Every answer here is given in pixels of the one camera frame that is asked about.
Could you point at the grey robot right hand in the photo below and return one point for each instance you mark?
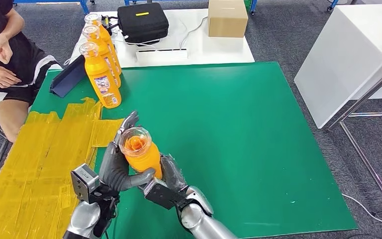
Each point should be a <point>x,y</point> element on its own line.
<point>173,175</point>

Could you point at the person's right hand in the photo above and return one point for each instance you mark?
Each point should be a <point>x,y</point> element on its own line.
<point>4,79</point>

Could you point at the person's left hand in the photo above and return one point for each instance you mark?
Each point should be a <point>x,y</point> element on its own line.
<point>1,49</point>

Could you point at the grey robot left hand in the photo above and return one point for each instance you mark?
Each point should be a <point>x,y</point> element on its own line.
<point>113,168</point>

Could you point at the orange detergent bottle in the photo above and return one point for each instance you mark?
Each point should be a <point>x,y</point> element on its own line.
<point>103,49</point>
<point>145,158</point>
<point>106,34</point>
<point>98,76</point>

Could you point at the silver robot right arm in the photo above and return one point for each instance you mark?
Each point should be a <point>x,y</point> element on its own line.
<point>204,224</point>

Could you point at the person's left forearm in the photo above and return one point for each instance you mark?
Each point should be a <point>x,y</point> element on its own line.
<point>14,23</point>

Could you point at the person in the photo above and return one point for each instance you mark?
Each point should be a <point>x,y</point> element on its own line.
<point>19,59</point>

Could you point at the dark blue tablet case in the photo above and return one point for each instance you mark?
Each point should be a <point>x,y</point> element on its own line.
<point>67,79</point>

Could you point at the green table mat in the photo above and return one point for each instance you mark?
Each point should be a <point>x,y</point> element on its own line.
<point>210,115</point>

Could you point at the yellow tape patch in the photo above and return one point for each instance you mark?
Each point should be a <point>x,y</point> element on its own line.
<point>29,165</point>

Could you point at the blue metal rack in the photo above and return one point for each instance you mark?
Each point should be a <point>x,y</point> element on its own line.
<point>253,5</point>
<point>333,4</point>
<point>85,5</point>

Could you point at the black handheld controller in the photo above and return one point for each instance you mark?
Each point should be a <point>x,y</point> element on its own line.
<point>107,23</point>

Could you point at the white power strip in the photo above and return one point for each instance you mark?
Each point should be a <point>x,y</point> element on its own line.
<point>161,56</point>

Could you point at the white low table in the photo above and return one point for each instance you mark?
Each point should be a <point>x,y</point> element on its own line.
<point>216,48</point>

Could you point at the black carrying case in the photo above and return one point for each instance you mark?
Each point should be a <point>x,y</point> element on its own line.
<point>143,25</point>

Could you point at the brown cardboard box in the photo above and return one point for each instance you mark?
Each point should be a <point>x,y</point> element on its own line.
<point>227,19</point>

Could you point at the green crate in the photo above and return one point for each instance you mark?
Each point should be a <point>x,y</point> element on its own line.
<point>247,3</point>

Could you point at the white tilted table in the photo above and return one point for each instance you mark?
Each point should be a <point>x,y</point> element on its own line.
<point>342,59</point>

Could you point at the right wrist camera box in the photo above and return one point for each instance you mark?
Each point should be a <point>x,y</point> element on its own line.
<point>161,196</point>

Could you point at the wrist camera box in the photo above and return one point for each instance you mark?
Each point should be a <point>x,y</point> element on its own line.
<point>161,196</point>
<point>85,181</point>

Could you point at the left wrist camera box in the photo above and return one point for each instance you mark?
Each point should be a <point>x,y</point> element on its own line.
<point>85,181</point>

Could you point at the steel table frame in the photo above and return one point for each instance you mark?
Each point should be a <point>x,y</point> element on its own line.
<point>362,99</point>

